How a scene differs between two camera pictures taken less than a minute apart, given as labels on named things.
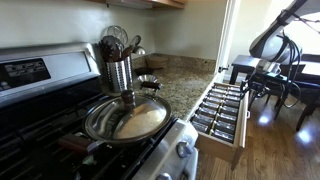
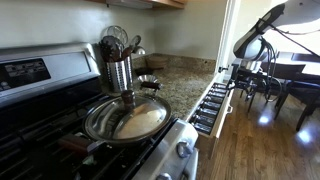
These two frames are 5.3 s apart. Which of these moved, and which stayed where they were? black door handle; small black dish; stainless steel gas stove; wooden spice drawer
Moved: wooden spice drawer
Stayed: small black dish; stainless steel gas stove; black door handle
